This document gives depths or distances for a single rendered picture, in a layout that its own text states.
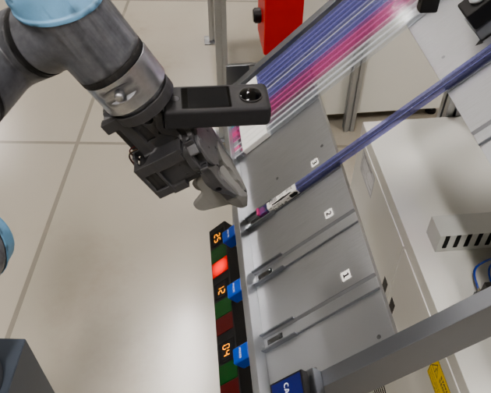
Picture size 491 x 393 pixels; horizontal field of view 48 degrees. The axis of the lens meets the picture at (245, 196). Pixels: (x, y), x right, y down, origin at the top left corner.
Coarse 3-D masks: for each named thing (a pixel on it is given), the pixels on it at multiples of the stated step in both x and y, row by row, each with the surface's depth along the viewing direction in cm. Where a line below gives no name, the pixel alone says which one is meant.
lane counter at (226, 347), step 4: (228, 340) 84; (232, 340) 83; (224, 344) 84; (228, 344) 83; (232, 344) 83; (220, 348) 84; (224, 348) 84; (228, 348) 83; (232, 348) 82; (220, 352) 84; (224, 352) 83; (228, 352) 83; (232, 352) 82; (220, 356) 83; (224, 356) 83; (228, 356) 82; (220, 360) 83
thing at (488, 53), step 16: (464, 64) 74; (480, 64) 73; (448, 80) 74; (432, 96) 76; (400, 112) 78; (384, 128) 79; (352, 144) 82; (368, 144) 81; (336, 160) 83; (320, 176) 85
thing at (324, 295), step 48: (288, 144) 95; (336, 144) 88; (336, 192) 81; (288, 240) 83; (336, 240) 77; (288, 288) 79; (336, 288) 73; (288, 336) 73; (336, 336) 69; (384, 336) 64
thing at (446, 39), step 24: (456, 0) 82; (432, 24) 84; (456, 24) 80; (432, 48) 81; (456, 48) 78; (480, 48) 75; (480, 72) 73; (456, 96) 74; (480, 96) 71; (480, 120) 69; (480, 144) 67
